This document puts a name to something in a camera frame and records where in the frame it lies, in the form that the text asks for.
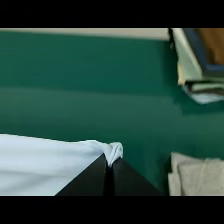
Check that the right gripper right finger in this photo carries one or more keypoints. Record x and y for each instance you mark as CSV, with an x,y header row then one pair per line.
x,y
131,181

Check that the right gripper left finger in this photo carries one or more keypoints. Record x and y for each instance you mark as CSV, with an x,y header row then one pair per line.
x,y
88,180

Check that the pale blue garment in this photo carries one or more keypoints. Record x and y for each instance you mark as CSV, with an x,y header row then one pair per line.
x,y
43,163

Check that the white folded garment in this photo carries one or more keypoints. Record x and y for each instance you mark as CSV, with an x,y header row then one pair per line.
x,y
205,96

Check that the brown folded garment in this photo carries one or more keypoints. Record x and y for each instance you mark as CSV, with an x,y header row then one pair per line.
x,y
213,43

